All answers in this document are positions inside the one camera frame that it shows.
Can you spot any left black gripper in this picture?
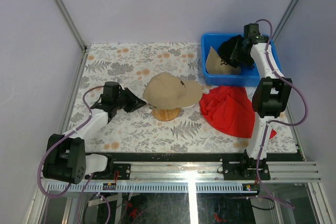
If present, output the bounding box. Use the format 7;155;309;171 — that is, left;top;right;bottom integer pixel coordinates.
114;88;146;113

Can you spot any black cap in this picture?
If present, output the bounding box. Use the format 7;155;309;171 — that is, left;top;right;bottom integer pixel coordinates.
218;35;242;65

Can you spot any tan baseball cap with logo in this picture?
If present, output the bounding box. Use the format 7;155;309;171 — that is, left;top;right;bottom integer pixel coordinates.
143;72;203;110

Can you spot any white baseball cap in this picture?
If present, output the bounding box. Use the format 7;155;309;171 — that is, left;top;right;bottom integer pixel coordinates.
145;100;195;110

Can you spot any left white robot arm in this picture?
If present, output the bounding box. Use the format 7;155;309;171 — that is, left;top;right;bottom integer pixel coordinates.
41;81;146;184

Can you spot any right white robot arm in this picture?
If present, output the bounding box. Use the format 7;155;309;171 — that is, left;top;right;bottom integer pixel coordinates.
229;23;292;179

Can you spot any blue plastic bin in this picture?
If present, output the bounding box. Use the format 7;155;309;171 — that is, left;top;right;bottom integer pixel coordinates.
200;33;283;87

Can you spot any wooden hat stand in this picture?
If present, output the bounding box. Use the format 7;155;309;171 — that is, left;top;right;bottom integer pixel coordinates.
151;108;181;122

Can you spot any red cloth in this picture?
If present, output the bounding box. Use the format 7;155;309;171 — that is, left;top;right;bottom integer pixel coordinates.
198;85;278;139

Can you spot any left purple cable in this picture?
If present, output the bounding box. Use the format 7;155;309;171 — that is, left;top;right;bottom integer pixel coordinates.
38;84;106;198

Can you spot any purple cable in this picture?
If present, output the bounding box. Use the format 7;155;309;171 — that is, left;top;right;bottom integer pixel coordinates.
254;18;308;209
38;84;106;198

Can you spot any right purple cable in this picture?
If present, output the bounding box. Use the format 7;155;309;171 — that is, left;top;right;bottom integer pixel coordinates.
254;18;308;209

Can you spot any aluminium front rail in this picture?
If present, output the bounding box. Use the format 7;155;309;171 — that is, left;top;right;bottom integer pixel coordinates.
39;160;322;183

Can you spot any right aluminium corner post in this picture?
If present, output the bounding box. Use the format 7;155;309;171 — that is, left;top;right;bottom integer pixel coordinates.
273;0;300;42

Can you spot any aluminium corner post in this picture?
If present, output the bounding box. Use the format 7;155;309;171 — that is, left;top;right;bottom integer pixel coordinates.
273;0;300;42
53;0;87;51

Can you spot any left aluminium corner post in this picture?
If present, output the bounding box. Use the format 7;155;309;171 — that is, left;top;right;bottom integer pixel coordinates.
53;0;87;51

